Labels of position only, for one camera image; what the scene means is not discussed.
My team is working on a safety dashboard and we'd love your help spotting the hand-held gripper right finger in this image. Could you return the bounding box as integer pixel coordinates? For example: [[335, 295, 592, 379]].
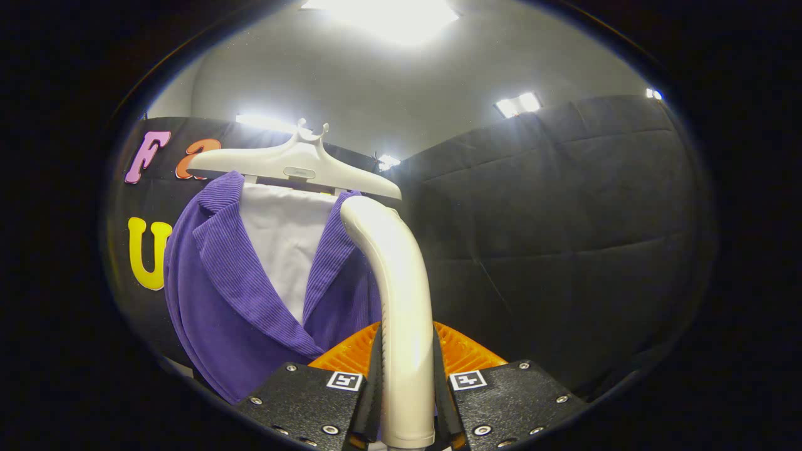
[[432, 321, 590, 450]]

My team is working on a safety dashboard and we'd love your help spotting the white garment steamer head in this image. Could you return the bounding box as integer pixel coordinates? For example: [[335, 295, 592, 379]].
[[340, 195, 437, 450]]

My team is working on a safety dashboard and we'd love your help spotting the double ceiling light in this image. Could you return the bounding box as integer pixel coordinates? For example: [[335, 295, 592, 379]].
[[494, 91, 543, 120]]

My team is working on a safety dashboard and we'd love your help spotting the black backdrop cloth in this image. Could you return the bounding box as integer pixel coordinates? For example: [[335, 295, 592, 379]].
[[382, 94, 715, 402], [107, 116, 402, 370]]

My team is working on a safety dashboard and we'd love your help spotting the white plastic hanger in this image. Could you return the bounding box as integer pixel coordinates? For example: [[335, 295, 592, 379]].
[[186, 119, 403, 201]]

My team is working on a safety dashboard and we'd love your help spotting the white shirt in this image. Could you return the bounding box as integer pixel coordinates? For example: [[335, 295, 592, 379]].
[[239, 182, 342, 326]]

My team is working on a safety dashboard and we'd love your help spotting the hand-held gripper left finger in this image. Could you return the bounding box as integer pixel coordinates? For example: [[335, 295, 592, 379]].
[[233, 321, 384, 450]]

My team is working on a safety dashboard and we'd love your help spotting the purple corduroy jacket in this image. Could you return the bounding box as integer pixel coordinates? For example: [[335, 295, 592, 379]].
[[163, 170, 384, 405]]

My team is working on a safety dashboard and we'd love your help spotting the large ceiling light panel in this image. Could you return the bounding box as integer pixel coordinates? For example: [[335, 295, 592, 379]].
[[299, 0, 461, 48]]

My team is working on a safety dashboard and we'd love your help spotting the long ceiling light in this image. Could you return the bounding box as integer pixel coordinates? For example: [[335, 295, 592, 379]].
[[235, 113, 298, 133]]

